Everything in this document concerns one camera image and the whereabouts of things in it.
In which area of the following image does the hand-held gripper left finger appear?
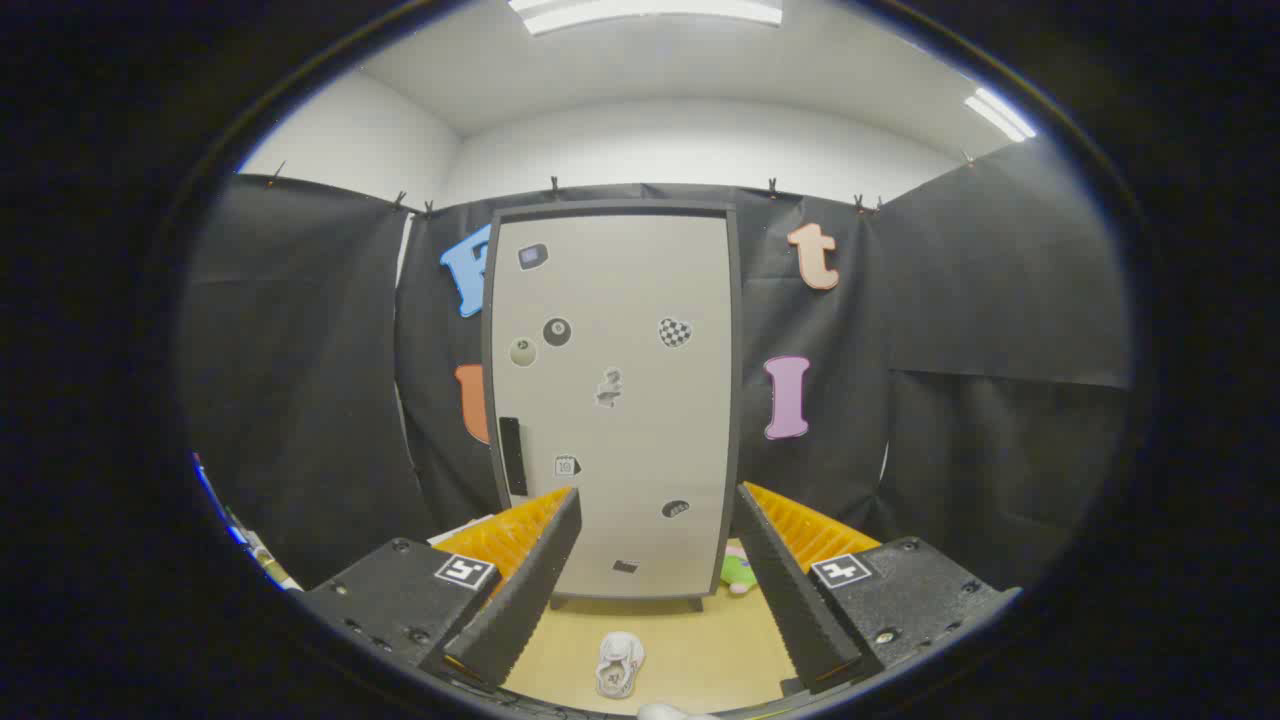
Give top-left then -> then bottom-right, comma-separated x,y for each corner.
298,486 -> 584,693

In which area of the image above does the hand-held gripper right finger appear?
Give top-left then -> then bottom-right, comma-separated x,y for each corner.
733,482 -> 1023,698

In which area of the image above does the white shoe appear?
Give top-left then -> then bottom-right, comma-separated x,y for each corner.
595,631 -> 647,699

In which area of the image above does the black door handle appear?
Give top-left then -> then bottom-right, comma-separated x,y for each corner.
498,416 -> 528,498

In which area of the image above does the grey shoe cabinet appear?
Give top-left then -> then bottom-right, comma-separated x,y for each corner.
481,200 -> 743,613

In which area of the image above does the pink and green plush toy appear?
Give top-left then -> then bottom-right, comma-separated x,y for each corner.
720,545 -> 759,597

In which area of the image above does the white and blue clutter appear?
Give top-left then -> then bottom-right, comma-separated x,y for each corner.
192,452 -> 301,593

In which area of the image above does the black backdrop cloth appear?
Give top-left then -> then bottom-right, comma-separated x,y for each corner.
180,130 -> 1133,601

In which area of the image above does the small ceiling light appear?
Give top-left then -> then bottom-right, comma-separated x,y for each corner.
964,87 -> 1038,143

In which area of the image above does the long ceiling light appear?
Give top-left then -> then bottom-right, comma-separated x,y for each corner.
508,0 -> 784,37

